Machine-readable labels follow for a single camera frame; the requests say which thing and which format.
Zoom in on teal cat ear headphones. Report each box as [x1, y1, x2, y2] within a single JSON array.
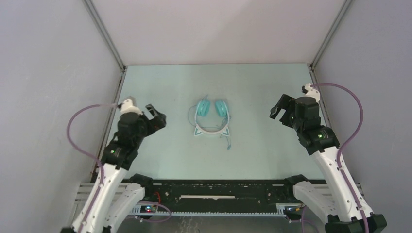
[[187, 95, 232, 150]]

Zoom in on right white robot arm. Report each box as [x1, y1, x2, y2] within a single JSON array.
[[270, 94, 387, 233]]

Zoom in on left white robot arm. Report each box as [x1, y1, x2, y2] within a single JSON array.
[[61, 99, 167, 233]]

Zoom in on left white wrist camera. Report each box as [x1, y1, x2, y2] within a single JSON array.
[[117, 97, 143, 116]]

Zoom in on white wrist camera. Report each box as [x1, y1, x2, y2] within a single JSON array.
[[117, 97, 143, 116], [302, 83, 321, 103]]

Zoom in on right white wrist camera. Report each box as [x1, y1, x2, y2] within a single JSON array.
[[302, 83, 321, 103]]

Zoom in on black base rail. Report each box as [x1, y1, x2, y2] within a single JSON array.
[[143, 176, 303, 213]]

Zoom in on white slotted cable duct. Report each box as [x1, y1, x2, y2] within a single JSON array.
[[129, 205, 303, 217]]

